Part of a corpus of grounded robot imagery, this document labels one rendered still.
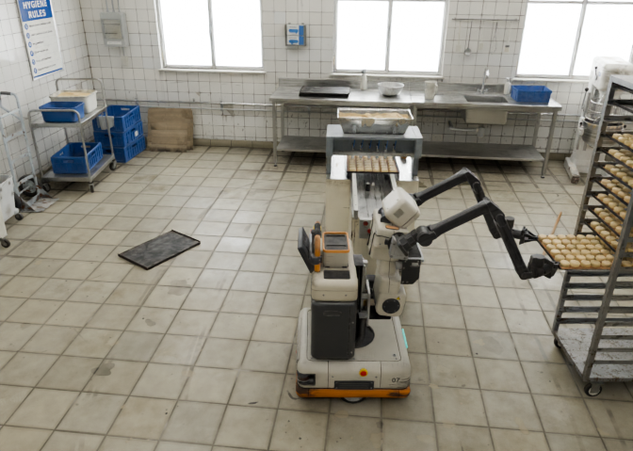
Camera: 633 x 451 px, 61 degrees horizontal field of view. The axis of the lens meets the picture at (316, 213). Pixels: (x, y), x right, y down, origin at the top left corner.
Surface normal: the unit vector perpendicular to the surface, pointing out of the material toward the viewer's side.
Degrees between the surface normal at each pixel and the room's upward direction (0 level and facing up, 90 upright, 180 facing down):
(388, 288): 90
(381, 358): 0
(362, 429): 0
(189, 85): 90
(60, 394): 0
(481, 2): 90
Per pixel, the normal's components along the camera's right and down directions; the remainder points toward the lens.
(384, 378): 0.00, 0.42
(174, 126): -0.10, 0.04
